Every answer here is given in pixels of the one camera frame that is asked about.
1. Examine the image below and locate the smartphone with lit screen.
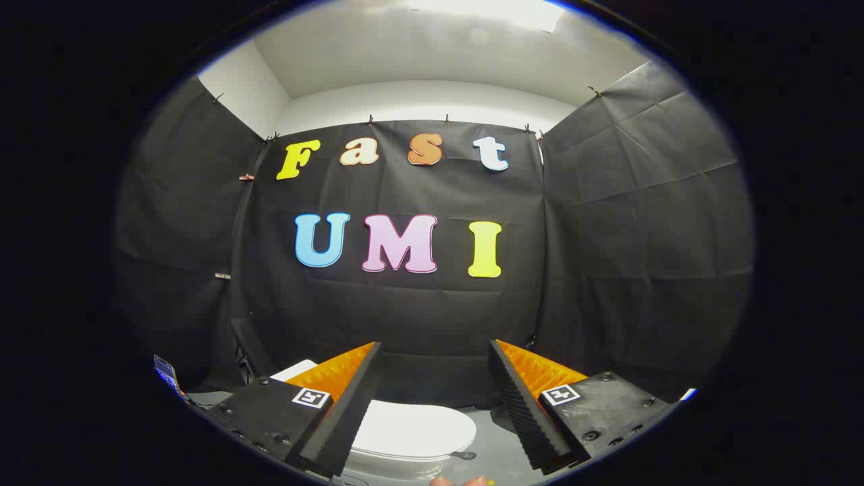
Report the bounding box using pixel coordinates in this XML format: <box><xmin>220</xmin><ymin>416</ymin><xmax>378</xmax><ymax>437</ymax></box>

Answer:
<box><xmin>153</xmin><ymin>354</ymin><xmax>182</xmax><ymax>396</ymax></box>

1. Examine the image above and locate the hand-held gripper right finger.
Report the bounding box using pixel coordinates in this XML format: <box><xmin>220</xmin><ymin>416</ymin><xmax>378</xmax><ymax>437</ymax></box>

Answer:
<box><xmin>489</xmin><ymin>339</ymin><xmax>679</xmax><ymax>475</ymax></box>

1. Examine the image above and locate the black backdrop cloth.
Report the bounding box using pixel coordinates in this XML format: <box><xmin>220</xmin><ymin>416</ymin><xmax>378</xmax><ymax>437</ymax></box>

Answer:
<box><xmin>115</xmin><ymin>61</ymin><xmax>755</xmax><ymax>409</ymax></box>

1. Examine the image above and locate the white toilet tank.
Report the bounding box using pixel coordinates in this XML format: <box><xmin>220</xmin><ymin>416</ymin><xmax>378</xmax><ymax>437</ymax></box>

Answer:
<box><xmin>270</xmin><ymin>359</ymin><xmax>319</xmax><ymax>383</ymax></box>

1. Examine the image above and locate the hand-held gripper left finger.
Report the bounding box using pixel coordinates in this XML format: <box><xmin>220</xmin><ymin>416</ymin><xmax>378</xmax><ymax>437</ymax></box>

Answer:
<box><xmin>202</xmin><ymin>341</ymin><xmax>383</xmax><ymax>480</ymax></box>

